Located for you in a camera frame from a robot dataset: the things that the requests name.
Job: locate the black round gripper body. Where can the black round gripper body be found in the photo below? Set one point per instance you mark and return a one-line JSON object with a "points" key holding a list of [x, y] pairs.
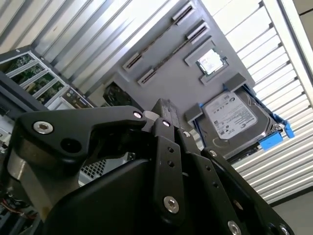
{"points": [[117, 208]]}

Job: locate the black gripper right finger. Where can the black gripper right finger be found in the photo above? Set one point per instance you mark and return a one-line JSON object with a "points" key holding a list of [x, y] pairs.
{"points": [[220, 191]]}

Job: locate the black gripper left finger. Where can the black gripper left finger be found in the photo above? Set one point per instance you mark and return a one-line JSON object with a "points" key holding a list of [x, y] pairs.
{"points": [[61, 127]]}

